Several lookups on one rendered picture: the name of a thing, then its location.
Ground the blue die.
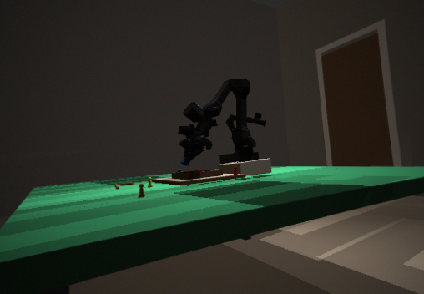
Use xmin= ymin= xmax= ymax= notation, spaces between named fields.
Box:
xmin=180 ymin=157 xmax=189 ymax=165

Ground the reddish-brown game pawn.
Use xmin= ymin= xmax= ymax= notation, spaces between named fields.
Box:
xmin=139 ymin=183 xmax=145 ymax=197

